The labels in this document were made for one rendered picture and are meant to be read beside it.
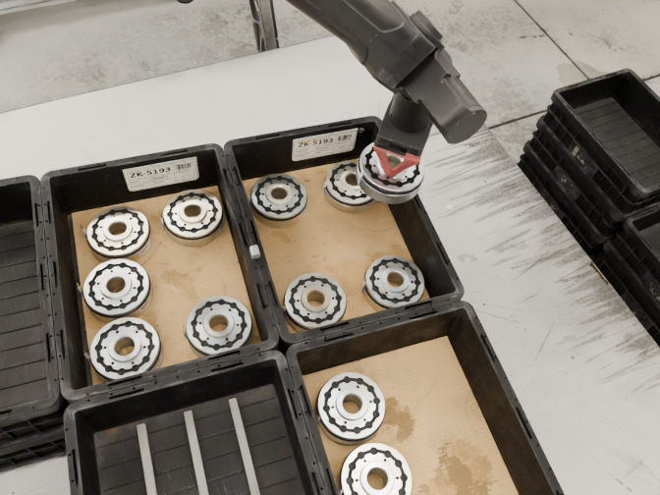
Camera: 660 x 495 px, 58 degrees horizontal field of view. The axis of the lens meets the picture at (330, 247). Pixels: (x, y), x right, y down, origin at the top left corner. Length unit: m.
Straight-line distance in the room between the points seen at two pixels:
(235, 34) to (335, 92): 1.32
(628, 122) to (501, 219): 0.81
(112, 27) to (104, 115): 1.41
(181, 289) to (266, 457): 0.31
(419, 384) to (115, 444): 0.47
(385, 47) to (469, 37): 2.30
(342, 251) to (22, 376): 0.55
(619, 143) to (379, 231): 1.05
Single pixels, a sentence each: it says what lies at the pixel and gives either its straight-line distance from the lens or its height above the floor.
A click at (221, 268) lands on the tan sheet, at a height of 0.83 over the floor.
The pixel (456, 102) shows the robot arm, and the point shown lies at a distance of 0.72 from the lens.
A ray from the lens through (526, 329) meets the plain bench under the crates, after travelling 1.24.
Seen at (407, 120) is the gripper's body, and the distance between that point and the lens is 0.81.
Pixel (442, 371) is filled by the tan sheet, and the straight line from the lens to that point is 1.00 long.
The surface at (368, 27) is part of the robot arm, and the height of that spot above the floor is 1.35.
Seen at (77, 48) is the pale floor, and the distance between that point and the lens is 2.78.
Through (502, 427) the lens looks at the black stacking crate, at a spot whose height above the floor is 0.87.
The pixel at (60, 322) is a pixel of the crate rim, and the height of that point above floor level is 0.93.
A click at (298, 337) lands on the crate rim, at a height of 0.93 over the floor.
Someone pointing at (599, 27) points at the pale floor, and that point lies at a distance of 3.32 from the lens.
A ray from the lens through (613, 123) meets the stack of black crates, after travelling 2.04.
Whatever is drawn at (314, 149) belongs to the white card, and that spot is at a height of 0.88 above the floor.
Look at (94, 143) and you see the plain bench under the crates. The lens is 1.42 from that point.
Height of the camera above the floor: 1.73
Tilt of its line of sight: 57 degrees down
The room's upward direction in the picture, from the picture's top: 10 degrees clockwise
